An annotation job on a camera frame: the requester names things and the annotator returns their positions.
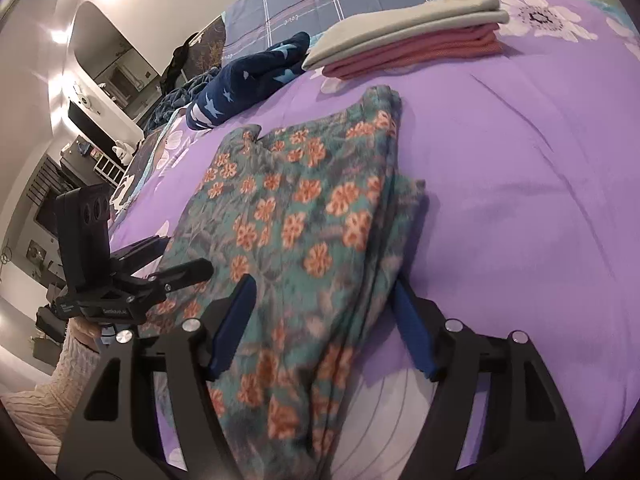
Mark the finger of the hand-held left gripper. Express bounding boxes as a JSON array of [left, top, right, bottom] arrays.
[[110, 234, 172, 268], [126, 258, 215, 302]]

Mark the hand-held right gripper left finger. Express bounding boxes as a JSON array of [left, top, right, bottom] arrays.
[[56, 275, 258, 480]]

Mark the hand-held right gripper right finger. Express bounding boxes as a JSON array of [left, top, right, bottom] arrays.
[[392, 277, 586, 480]]

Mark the teal orange floral garment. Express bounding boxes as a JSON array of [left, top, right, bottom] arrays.
[[137, 85, 428, 461]]

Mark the person's left forearm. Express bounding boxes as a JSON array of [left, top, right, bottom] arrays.
[[0, 320, 108, 473]]

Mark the white cubby shelf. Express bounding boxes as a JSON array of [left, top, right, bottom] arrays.
[[92, 152, 126, 183]]

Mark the black television screen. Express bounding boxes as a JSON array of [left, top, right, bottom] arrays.
[[67, 100, 108, 146]]

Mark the dark blue fleece blanket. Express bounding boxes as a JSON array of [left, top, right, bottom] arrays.
[[145, 67, 223, 131]]

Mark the purple floral bed sheet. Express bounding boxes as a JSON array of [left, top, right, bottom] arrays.
[[107, 0, 640, 476]]

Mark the navy star print garment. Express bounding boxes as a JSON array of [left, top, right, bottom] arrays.
[[186, 31, 312, 131]]

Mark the black clothing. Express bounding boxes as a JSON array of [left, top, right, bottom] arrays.
[[160, 32, 201, 96]]

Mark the dark patterned pillow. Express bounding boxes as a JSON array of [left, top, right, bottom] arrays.
[[199, 14, 229, 70]]

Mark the stack of folded beige pink cloths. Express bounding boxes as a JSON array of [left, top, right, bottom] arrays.
[[301, 0, 511, 72]]

